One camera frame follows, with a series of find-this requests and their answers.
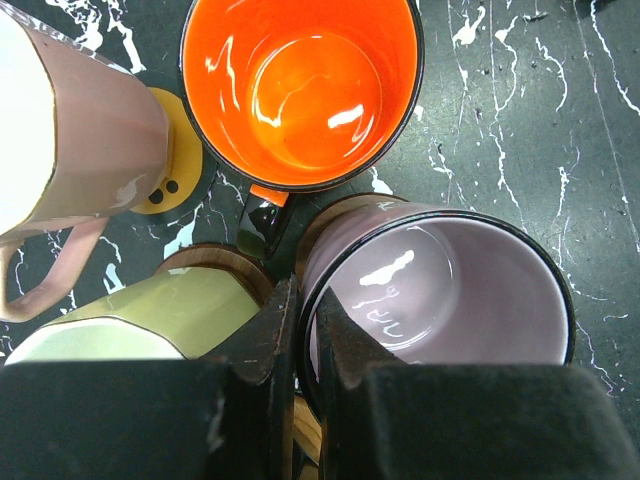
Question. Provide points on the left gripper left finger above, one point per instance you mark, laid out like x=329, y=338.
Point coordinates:
x=226, y=416

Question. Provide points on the dark wooden coaster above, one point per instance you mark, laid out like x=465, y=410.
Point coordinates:
x=250, y=273
x=326, y=216

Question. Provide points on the orange round paper coaster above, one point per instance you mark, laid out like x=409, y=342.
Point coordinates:
x=192, y=169

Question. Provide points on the purple mug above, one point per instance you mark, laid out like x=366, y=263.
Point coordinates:
x=437, y=286

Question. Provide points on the pink mug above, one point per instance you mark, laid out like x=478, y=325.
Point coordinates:
x=82, y=140

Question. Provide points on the pale green mug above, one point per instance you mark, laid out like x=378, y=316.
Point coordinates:
x=181, y=313

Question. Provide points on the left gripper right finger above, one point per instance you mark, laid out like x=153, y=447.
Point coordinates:
x=384, y=419

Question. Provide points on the light wooden coaster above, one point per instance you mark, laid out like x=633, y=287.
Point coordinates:
x=307, y=430

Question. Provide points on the orange mug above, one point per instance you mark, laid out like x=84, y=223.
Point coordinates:
x=298, y=96

